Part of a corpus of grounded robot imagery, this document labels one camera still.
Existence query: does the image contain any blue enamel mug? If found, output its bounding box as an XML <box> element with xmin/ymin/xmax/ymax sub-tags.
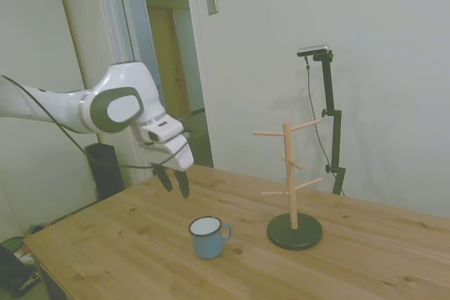
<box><xmin>187</xmin><ymin>215</ymin><xmax>233</xmax><ymax>261</ymax></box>

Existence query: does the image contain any black white sneaker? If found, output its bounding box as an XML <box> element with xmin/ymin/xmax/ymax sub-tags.
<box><xmin>14</xmin><ymin>265</ymin><xmax>41</xmax><ymax>291</ymax></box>

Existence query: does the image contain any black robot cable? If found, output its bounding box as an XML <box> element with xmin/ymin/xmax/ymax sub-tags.
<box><xmin>0</xmin><ymin>74</ymin><xmax>191</xmax><ymax>171</ymax></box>

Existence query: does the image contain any grey exterior camera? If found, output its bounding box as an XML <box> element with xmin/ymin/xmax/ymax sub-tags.
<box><xmin>296</xmin><ymin>44</ymin><xmax>333</xmax><ymax>58</ymax></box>

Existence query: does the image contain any brown wooden door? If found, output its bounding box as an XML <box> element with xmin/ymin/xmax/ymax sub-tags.
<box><xmin>146</xmin><ymin>6</ymin><xmax>193</xmax><ymax>121</ymax></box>

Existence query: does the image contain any black camera stand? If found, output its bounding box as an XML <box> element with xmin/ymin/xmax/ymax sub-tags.
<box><xmin>310</xmin><ymin>50</ymin><xmax>347</xmax><ymax>197</ymax></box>

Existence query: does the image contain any wooden mug tree black base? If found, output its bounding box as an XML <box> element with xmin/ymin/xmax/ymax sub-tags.
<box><xmin>252</xmin><ymin>119</ymin><xmax>324</xmax><ymax>252</ymax></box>

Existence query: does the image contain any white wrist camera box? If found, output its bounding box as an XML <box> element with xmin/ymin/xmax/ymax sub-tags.
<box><xmin>134</xmin><ymin>114</ymin><xmax>186</xmax><ymax>147</ymax></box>

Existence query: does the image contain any black camera cable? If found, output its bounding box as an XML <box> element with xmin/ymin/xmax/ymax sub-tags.
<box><xmin>304</xmin><ymin>56</ymin><xmax>335</xmax><ymax>175</ymax></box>

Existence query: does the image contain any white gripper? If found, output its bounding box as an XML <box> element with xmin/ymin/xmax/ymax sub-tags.
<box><xmin>138</xmin><ymin>133</ymin><xmax>195</xmax><ymax>200</ymax></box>

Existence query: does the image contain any black tower appliance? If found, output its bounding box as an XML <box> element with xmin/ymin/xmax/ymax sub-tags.
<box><xmin>84</xmin><ymin>142</ymin><xmax>126</xmax><ymax>203</ymax></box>

